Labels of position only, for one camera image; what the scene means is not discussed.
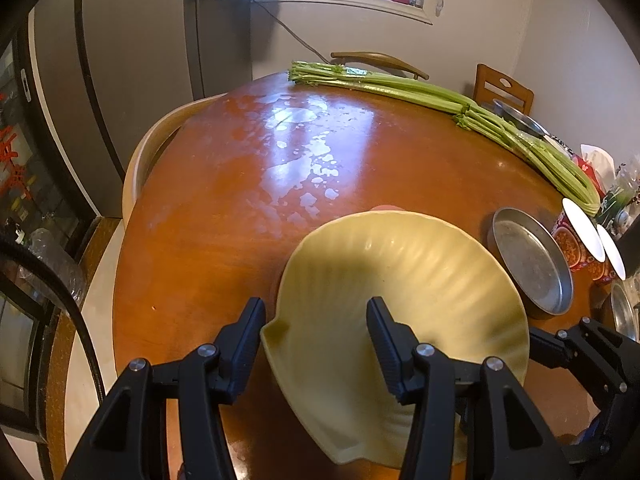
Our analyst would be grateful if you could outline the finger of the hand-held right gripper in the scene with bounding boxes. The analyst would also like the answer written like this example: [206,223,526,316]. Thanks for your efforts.
[529,317,640,411]
[562,400,640,467]

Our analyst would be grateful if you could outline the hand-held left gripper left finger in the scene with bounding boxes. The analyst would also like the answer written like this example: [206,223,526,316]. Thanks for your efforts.
[62,297,267,480]

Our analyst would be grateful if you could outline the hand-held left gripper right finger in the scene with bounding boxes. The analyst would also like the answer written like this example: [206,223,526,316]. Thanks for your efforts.
[366,297,568,480]

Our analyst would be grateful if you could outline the steel bowl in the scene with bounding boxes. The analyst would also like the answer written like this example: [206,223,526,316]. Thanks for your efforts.
[609,280,640,345]

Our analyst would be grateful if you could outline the yellow shell-shaped plate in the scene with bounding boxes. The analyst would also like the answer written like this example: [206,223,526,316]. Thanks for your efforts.
[260,210,531,466]

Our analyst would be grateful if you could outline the white bowl with red pattern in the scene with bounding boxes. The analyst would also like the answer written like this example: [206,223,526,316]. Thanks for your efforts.
[551,196,607,281]

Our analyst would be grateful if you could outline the round steel plate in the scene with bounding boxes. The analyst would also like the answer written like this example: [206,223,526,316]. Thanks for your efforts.
[487,206,575,320]

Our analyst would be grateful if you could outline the green label plastic bottle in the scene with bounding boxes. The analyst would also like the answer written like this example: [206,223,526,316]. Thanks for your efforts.
[597,157,640,233]

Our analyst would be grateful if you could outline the red and white plastic bag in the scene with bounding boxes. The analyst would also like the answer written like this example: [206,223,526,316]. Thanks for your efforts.
[570,143,617,196]

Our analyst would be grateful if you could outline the clear empty plastic bottle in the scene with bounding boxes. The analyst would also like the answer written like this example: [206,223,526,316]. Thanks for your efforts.
[19,227,87,311]

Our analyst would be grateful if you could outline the light curved wooden chair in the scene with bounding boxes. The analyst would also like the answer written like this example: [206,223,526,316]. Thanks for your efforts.
[122,92,229,229]

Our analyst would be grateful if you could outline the thick celery bunch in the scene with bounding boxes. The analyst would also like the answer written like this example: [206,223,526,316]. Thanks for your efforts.
[452,105,602,216]

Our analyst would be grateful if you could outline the steel pot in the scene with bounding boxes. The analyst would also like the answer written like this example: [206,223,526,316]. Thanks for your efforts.
[491,98,550,140]

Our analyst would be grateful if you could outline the long celery bunch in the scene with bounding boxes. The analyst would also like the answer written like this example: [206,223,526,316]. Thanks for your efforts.
[287,61,473,113]

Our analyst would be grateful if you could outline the square-backed wooden chair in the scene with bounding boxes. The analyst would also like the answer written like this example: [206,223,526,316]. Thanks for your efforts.
[473,63,535,117]

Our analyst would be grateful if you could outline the dark curved wooden chair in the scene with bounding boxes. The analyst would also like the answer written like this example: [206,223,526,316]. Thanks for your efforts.
[330,51,430,81]

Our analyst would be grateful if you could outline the dark glass door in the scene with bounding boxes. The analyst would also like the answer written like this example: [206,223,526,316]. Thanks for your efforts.
[0,25,97,443]

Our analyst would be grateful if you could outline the grey refrigerator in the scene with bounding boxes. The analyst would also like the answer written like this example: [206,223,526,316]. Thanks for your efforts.
[27,0,256,217]

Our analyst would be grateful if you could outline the white window sill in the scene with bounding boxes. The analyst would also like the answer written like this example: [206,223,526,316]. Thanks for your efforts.
[249,0,434,26]

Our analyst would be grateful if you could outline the black cable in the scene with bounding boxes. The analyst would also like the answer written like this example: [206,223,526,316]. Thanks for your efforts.
[73,0,127,182]
[0,247,109,397]

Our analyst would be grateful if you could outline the thin wall cable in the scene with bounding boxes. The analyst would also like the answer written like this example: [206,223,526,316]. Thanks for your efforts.
[251,0,327,62]

